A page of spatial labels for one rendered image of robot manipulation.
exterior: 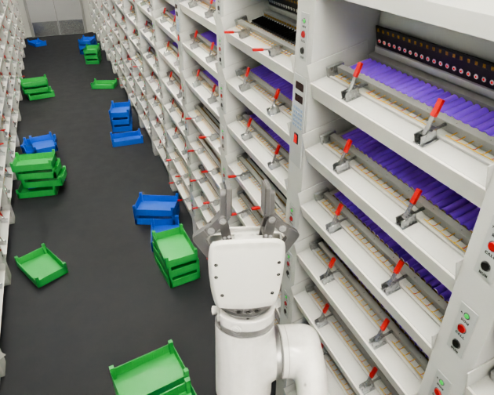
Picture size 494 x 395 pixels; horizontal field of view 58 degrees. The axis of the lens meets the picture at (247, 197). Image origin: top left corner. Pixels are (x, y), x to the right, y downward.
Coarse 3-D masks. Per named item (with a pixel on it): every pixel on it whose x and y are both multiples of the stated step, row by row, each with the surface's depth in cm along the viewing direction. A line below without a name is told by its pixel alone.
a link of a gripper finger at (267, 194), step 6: (264, 180) 57; (264, 186) 55; (270, 186) 55; (264, 192) 55; (270, 192) 55; (264, 198) 56; (270, 198) 55; (264, 204) 56; (270, 204) 56; (264, 210) 56; (270, 210) 57; (264, 216) 57; (276, 216) 57; (282, 222) 58; (276, 228) 58; (282, 228) 58
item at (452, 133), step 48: (384, 48) 117; (432, 48) 100; (336, 96) 111; (384, 96) 104; (432, 96) 97; (480, 96) 91; (384, 144) 98; (432, 144) 87; (480, 144) 82; (480, 192) 75
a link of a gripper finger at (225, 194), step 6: (228, 180) 57; (228, 186) 55; (222, 192) 55; (228, 192) 54; (222, 198) 56; (228, 198) 55; (222, 204) 56; (228, 204) 55; (222, 210) 56; (228, 210) 55; (216, 216) 57; (228, 216) 56; (210, 222) 58; (216, 222) 57; (210, 228) 57; (216, 228) 57; (210, 234) 57
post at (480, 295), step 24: (480, 216) 76; (480, 240) 77; (456, 288) 85; (480, 288) 79; (456, 312) 86; (480, 312) 80; (480, 336) 82; (432, 360) 96; (456, 360) 89; (480, 360) 84; (456, 384) 90
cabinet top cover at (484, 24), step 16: (352, 0) 97; (368, 0) 92; (384, 0) 87; (400, 0) 83; (416, 0) 80; (432, 0) 78; (448, 0) 78; (464, 0) 78; (480, 0) 78; (416, 16) 80; (432, 16) 77; (448, 16) 74; (464, 16) 71; (480, 16) 68; (464, 32) 72; (480, 32) 69
